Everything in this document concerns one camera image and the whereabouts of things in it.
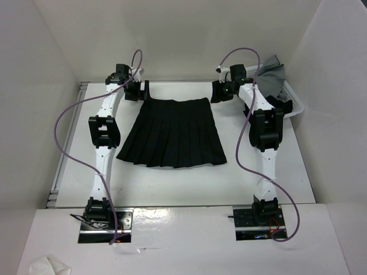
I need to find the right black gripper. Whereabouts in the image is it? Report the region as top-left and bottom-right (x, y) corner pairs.
(210, 79), (236, 104)

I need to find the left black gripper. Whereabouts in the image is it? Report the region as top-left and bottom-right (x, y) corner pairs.
(124, 79), (151, 102)

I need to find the black pleated skirt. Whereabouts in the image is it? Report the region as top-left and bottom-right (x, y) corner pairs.
(117, 97), (227, 168)

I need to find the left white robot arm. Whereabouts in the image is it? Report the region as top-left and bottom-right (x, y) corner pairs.
(83, 64), (149, 229)

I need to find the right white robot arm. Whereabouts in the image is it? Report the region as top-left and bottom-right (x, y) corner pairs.
(211, 64), (284, 226)

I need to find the grey skirt in basket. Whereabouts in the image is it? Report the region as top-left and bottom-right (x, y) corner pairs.
(256, 55), (287, 102)

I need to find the white plastic basket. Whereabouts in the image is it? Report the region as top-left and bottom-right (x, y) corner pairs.
(245, 65), (304, 119)

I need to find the black skirt in basket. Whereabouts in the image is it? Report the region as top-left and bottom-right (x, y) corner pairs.
(251, 96), (293, 116)

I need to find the crumpled white tissue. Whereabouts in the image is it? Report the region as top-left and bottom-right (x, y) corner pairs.
(29, 256), (72, 275)

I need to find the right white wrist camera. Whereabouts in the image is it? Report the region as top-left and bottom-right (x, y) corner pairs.
(216, 66), (231, 83)

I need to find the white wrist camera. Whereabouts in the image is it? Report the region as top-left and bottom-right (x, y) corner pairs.
(131, 68), (145, 83)
(216, 66), (231, 83)

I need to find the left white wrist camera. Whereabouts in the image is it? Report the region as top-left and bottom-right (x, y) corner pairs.
(131, 68), (145, 83)

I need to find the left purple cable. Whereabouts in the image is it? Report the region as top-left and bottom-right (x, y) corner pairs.
(54, 49), (143, 246)

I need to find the purple cable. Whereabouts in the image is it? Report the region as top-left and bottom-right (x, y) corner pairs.
(219, 47), (302, 243)
(54, 49), (143, 246)

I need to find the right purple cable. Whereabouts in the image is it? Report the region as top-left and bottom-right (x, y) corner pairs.
(219, 47), (302, 243)

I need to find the aluminium table edge rail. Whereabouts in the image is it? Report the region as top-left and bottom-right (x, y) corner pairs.
(45, 82), (89, 209)

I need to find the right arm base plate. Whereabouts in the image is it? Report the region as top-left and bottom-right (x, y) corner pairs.
(228, 206), (288, 241)

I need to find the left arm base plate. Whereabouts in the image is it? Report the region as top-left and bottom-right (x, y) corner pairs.
(70, 208), (134, 243)

